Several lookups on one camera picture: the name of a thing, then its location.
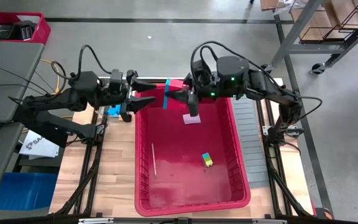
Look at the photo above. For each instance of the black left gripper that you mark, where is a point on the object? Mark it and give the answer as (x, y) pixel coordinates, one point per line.
(113, 93)

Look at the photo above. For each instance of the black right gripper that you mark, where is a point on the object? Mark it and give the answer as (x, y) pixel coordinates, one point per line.
(232, 84)

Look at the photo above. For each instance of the red studded toy block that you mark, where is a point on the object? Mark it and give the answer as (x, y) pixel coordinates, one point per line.
(177, 84)

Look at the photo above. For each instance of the long blue toy block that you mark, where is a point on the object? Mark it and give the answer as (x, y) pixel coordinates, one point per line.
(166, 93)

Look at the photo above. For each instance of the wide blue toy block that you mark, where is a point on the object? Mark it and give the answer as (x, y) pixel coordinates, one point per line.
(114, 110)

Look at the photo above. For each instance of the white printed card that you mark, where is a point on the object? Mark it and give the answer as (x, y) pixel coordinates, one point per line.
(191, 119)

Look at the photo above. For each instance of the thin grey stick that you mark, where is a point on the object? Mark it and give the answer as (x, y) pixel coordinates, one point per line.
(154, 160)

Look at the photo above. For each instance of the green toy block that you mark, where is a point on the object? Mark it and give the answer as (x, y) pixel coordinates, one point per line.
(207, 159)

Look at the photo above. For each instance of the large red plastic bin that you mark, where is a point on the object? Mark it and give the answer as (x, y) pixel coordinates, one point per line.
(182, 186)

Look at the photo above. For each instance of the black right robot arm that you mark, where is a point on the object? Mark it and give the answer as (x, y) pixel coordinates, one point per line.
(278, 91)

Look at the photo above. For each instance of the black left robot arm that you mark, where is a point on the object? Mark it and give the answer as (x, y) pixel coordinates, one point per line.
(61, 98)

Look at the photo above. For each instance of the black floor tape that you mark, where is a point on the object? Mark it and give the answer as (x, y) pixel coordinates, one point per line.
(319, 174)
(151, 20)

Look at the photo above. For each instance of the black cart caster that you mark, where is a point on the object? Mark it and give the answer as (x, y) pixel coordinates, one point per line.
(263, 67)
(317, 68)

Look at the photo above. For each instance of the black support bar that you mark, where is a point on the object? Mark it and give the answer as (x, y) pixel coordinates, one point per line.
(57, 141)

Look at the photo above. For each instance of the white printed paper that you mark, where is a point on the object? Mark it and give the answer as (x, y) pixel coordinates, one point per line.
(39, 147)

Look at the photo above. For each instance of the red plastic basket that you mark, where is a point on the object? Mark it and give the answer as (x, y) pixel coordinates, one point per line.
(43, 31)

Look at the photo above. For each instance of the cardboard box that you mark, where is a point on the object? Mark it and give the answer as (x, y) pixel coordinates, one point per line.
(270, 3)

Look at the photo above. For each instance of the grey desk panel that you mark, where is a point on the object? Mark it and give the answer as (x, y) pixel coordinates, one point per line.
(11, 77)
(2, 168)

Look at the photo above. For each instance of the white paper sheet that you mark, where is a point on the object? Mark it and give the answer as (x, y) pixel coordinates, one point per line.
(28, 18)

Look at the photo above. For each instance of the black devices in basket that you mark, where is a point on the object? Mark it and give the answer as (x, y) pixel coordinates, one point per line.
(15, 31)

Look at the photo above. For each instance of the wooden cart boards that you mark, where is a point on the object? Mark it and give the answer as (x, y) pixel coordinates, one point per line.
(314, 21)

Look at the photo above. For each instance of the blue plastic crate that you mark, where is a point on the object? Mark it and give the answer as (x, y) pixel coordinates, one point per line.
(17, 189)

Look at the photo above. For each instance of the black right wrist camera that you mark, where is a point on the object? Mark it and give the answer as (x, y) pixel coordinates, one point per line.
(202, 73)

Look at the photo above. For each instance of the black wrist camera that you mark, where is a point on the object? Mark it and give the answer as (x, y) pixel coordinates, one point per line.
(117, 76)
(202, 73)

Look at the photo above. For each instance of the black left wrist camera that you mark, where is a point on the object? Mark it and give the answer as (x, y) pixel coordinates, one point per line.
(117, 76)

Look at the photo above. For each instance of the black aluminium rig frame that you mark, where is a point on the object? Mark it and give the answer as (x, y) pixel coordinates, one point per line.
(85, 186)

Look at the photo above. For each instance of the grey metal cart frame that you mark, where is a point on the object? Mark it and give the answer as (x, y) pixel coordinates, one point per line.
(297, 28)

